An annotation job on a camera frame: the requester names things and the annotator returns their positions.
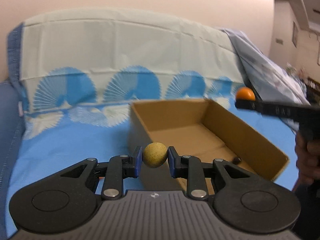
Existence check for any open cardboard box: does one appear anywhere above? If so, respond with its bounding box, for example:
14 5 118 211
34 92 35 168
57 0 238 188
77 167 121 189
128 99 289 181

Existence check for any blue sofa armrest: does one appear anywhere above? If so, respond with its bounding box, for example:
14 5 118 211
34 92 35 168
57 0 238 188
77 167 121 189
0 80 25 239

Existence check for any person's right hand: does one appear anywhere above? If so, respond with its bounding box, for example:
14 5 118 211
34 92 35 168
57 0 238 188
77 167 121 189
292 131 320 192

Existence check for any small dark fruit in box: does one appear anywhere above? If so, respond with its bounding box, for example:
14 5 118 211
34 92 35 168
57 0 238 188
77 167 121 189
232 157 242 165

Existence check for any yellow-brown round fruit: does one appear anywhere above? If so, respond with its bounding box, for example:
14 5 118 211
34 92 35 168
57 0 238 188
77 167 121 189
143 142 168 168

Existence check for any blue white fan-pattern sofa cover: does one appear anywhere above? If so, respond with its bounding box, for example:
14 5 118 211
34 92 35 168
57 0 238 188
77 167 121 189
7 9 297 239

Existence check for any orange fruit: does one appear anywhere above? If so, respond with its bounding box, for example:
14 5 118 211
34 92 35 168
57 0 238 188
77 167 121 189
235 87 255 101

